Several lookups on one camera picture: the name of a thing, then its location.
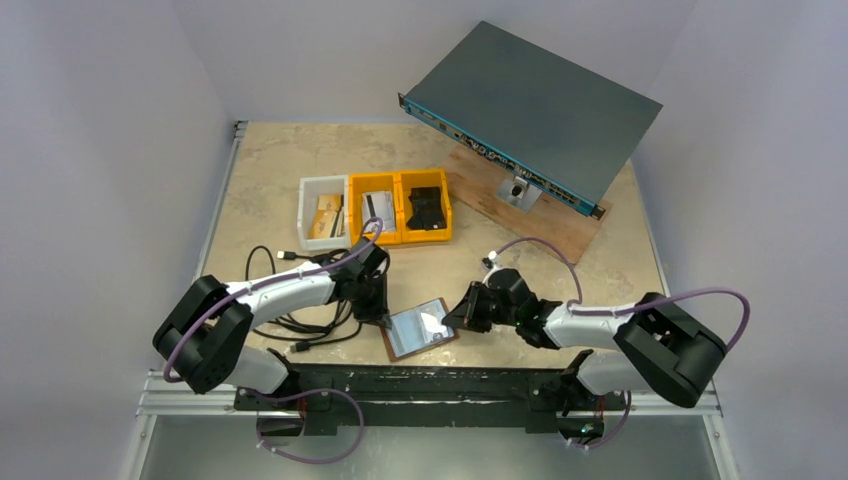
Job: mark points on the white card edge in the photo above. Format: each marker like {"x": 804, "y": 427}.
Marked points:
{"x": 431, "y": 326}

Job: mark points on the black cards stack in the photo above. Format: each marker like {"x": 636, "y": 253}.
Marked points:
{"x": 426, "y": 209}

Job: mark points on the white plastic bin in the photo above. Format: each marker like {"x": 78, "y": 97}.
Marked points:
{"x": 309, "y": 189}

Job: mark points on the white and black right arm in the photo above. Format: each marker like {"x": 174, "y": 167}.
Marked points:
{"x": 652, "y": 344}

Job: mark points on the wooden board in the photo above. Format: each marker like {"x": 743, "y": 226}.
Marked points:
{"x": 484, "y": 187}

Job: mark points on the yellow bin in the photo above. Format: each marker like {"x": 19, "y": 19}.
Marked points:
{"x": 359, "y": 184}
{"x": 408, "y": 179}

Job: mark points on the brown leather card holder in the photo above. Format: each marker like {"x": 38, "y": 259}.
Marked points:
{"x": 405, "y": 339}

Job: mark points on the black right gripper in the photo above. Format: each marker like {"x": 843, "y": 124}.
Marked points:
{"x": 475, "y": 307}

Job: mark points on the gold cards stack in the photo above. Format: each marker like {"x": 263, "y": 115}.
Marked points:
{"x": 328, "y": 221}

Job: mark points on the yellow bin right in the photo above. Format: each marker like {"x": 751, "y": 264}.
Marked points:
{"x": 408, "y": 179}

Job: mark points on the blue grey network switch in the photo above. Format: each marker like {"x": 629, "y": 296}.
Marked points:
{"x": 564, "y": 129}

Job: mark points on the silver cards stack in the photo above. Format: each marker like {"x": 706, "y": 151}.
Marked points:
{"x": 379, "y": 204}

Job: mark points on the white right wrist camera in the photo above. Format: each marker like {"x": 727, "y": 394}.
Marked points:
{"x": 490, "y": 261}

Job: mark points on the metal bracket with knob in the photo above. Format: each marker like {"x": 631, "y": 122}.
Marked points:
{"x": 518, "y": 193}

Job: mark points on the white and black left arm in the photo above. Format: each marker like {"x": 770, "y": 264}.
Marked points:
{"x": 203, "y": 338}

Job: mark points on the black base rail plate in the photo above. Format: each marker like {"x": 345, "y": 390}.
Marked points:
{"x": 535, "y": 400}

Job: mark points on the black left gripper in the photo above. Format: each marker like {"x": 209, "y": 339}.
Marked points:
{"x": 378, "y": 310}

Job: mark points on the yellow bin left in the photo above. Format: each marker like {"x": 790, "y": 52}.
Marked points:
{"x": 359, "y": 184}

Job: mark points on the aluminium frame rail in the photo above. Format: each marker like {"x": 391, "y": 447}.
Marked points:
{"x": 161, "y": 398}

